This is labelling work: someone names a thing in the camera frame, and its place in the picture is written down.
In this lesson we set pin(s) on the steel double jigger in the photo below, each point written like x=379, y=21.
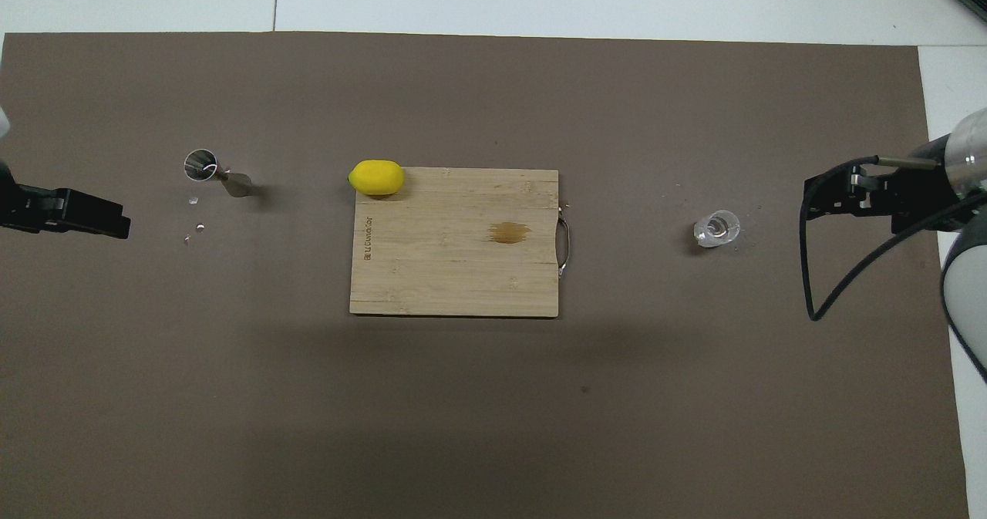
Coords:
x=202, y=165

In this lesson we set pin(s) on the brown table mat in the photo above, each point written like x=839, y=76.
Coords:
x=493, y=426

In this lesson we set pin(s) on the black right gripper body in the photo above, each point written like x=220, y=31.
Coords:
x=921, y=199

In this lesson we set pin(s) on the yellow lemon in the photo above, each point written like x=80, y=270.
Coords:
x=376, y=177

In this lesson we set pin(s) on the bamboo cutting board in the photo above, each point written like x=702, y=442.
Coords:
x=447, y=272

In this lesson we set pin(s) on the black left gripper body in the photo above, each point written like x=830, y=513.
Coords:
x=6, y=203

